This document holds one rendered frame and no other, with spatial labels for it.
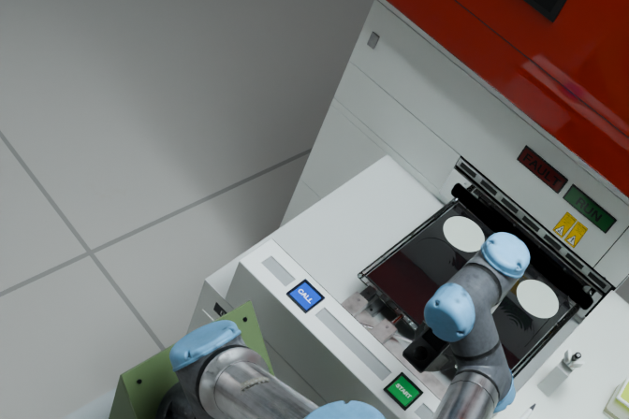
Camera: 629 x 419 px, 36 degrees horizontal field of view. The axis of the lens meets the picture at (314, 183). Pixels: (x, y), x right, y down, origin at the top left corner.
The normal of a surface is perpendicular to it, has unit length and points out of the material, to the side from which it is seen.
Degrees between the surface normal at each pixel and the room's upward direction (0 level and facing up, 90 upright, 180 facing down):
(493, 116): 90
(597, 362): 0
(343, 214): 0
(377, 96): 90
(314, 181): 90
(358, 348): 0
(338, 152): 90
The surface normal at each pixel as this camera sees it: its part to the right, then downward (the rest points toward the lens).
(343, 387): -0.66, 0.44
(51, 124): 0.27, -0.62
